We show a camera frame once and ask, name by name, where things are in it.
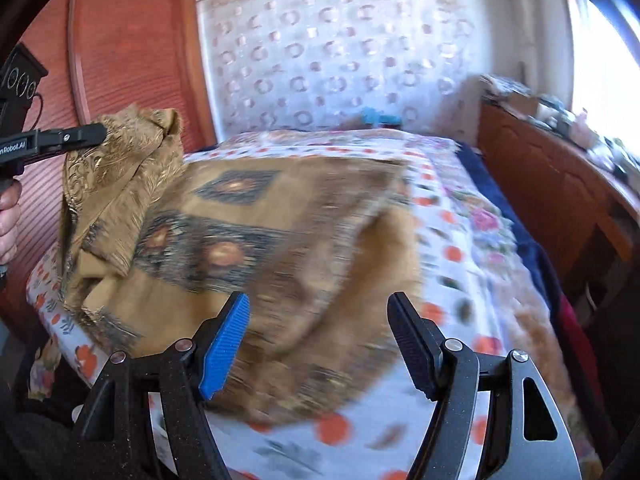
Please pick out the window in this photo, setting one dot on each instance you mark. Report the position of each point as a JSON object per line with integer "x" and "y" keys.
{"x": 605, "y": 50}

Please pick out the gold patterned cloth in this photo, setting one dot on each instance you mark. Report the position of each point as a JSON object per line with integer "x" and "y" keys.
{"x": 250, "y": 240}

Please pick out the person's left hand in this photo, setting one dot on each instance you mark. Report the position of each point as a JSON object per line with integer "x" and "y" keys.
{"x": 9, "y": 225}

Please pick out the white curtain with circles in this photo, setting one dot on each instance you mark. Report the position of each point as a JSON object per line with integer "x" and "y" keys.
{"x": 340, "y": 50}

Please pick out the floral bedsheet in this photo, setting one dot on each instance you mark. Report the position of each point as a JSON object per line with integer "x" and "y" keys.
{"x": 465, "y": 240}

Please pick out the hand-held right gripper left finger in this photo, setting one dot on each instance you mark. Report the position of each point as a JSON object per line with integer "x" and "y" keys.
{"x": 225, "y": 345}

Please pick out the navy blue blanket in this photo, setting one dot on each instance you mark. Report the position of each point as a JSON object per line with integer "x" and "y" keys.
{"x": 520, "y": 230}

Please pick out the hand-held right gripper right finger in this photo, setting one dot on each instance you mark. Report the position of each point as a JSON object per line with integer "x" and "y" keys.
{"x": 410, "y": 345}

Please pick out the blue plastic object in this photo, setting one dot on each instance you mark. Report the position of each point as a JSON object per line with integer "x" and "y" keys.
{"x": 382, "y": 117}

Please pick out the red cloth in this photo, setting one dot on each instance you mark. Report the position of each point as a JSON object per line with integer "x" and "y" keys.
{"x": 575, "y": 350}

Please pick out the clutter on cabinet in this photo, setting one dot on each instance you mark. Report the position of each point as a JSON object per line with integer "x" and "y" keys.
{"x": 555, "y": 110}

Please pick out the wooden cabinet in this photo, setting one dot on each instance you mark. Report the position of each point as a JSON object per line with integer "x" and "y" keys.
{"x": 540, "y": 170}

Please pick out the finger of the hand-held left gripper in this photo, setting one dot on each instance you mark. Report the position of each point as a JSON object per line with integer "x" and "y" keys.
{"x": 75, "y": 136}

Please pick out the red wooden wardrobe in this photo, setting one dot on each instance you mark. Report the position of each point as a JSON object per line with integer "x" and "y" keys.
{"x": 125, "y": 50}

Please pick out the person's dark clothing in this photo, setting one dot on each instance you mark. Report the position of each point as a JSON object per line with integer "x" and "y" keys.
{"x": 30, "y": 440}

